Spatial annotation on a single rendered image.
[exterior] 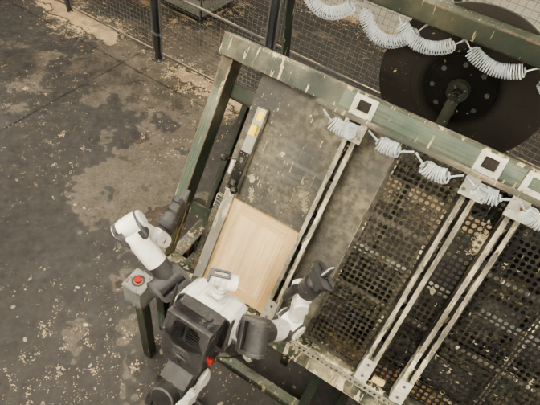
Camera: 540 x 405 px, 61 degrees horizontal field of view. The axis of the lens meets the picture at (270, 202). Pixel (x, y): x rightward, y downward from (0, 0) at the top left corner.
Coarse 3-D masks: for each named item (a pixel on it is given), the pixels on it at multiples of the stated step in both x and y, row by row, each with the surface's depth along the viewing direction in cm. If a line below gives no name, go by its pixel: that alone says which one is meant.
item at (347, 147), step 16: (352, 112) 187; (368, 112) 185; (352, 128) 176; (352, 144) 194; (336, 160) 198; (336, 176) 199; (320, 192) 204; (320, 208) 205; (304, 224) 210; (304, 240) 215; (288, 256) 216; (288, 272) 222; (272, 304) 224
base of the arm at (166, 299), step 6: (174, 264) 191; (180, 270) 190; (186, 276) 191; (180, 282) 192; (186, 282) 191; (150, 288) 186; (156, 288) 185; (180, 288) 190; (156, 294) 186; (168, 294) 188; (162, 300) 186; (168, 300) 187
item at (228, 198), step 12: (264, 108) 211; (264, 120) 211; (252, 144) 214; (240, 180) 222; (228, 192) 224; (228, 204) 226; (216, 216) 230; (216, 228) 231; (216, 240) 234; (204, 252) 237; (204, 264) 238
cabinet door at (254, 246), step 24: (240, 216) 227; (264, 216) 222; (240, 240) 230; (264, 240) 225; (288, 240) 220; (216, 264) 238; (240, 264) 233; (264, 264) 228; (240, 288) 236; (264, 288) 230
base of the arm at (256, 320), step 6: (246, 318) 181; (252, 318) 179; (258, 318) 181; (264, 318) 184; (246, 324) 182; (252, 324) 179; (258, 324) 177; (264, 324) 178; (270, 324) 180; (240, 330) 182; (246, 330) 182; (240, 336) 181; (240, 342) 180; (240, 348) 181; (246, 354) 177; (252, 354) 176; (264, 354) 180
